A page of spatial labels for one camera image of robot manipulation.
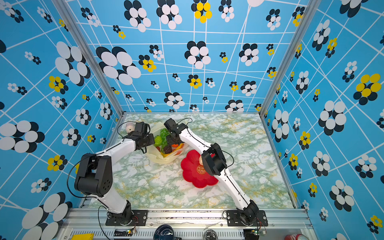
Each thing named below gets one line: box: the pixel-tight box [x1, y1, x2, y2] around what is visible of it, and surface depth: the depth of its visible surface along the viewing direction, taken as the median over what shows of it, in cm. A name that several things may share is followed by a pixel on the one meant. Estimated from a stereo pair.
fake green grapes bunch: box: [160, 128, 171, 153], surface depth 104 cm
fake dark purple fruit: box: [164, 145, 172, 154], surface depth 96 cm
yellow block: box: [70, 233, 95, 240], surface depth 70 cm
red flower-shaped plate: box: [181, 149, 219, 189], surface depth 91 cm
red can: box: [284, 234, 310, 240], surface depth 62 cm
